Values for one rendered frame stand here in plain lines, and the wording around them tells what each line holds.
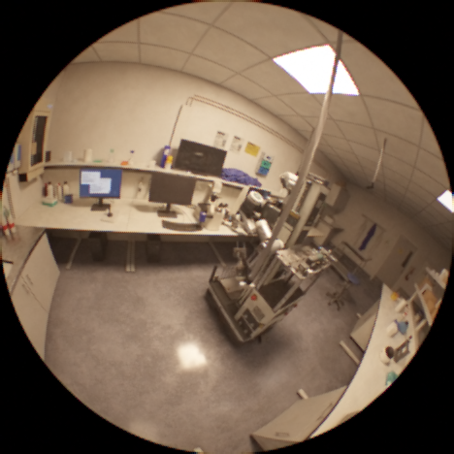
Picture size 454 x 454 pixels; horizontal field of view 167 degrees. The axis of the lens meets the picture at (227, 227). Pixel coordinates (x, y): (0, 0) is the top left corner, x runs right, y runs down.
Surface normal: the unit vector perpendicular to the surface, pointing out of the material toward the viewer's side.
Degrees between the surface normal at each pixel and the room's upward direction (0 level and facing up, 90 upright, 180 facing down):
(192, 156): 86
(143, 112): 90
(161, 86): 90
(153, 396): 0
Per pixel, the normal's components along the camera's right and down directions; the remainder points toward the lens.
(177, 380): 0.31, -0.85
